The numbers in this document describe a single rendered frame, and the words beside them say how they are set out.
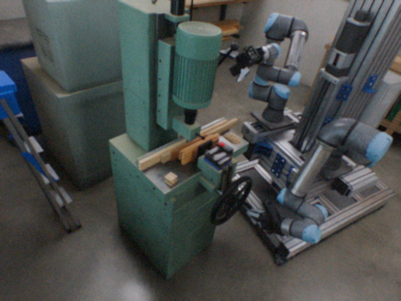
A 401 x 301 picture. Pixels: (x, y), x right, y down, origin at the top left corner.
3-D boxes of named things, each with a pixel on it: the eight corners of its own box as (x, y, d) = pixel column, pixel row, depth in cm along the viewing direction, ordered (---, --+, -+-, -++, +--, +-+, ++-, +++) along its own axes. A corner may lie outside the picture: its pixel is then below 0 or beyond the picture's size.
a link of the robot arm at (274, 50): (278, 62, 139) (284, 45, 133) (266, 67, 132) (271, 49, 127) (266, 57, 143) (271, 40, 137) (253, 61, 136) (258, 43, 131)
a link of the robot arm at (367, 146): (355, 138, 153) (357, 116, 106) (383, 151, 146) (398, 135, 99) (343, 156, 155) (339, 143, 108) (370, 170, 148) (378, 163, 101)
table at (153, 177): (177, 217, 118) (178, 208, 114) (136, 176, 133) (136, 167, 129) (260, 159, 153) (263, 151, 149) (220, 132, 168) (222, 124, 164)
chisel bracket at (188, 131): (189, 144, 133) (191, 130, 128) (170, 130, 140) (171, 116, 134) (200, 138, 137) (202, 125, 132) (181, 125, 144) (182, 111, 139)
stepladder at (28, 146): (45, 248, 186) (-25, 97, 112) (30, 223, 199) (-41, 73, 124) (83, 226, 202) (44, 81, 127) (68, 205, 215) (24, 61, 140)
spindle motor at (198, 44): (190, 114, 115) (199, 39, 95) (164, 97, 123) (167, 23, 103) (219, 103, 125) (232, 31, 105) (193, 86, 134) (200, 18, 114)
